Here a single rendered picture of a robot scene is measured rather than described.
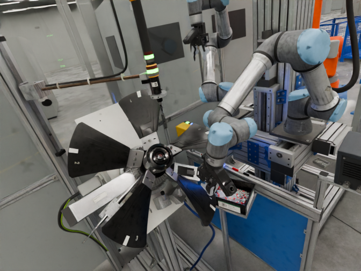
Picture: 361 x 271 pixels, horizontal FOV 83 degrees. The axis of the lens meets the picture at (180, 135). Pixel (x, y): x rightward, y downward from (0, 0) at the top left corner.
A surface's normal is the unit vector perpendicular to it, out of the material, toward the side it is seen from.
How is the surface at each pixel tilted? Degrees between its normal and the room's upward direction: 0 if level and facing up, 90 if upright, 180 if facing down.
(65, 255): 90
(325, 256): 0
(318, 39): 85
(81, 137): 72
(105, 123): 50
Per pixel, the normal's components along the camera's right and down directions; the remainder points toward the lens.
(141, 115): -0.29, -0.15
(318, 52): 0.43, 0.26
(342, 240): -0.18, -0.86
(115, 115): 0.38, -0.36
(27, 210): 0.65, 0.26
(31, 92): -0.23, 0.50
